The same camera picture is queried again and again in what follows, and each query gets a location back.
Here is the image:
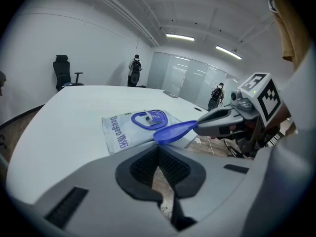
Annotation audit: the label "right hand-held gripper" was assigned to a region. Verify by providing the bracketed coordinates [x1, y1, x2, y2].
[194, 72, 282, 157]

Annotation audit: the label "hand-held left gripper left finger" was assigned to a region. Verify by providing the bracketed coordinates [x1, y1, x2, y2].
[31, 144, 179, 237]

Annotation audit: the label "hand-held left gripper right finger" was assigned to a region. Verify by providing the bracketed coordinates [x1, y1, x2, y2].
[158, 144, 250, 232]

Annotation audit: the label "clear packet with blue label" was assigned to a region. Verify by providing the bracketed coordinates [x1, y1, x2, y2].
[101, 108, 183, 155]

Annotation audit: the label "ceiling strip light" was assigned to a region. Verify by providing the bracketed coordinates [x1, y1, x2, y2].
[215, 45, 243, 60]
[165, 33, 195, 42]

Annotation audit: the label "mustard shirt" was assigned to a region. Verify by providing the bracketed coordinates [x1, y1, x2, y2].
[268, 0, 312, 64]

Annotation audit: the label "black headrest office chair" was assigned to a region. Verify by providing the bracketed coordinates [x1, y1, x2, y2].
[52, 54, 84, 92]

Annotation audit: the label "white ceiling pipes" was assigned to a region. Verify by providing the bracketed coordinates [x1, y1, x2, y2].
[74, 0, 161, 47]

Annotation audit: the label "grey jacket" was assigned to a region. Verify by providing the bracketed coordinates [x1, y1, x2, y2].
[0, 70, 7, 96]

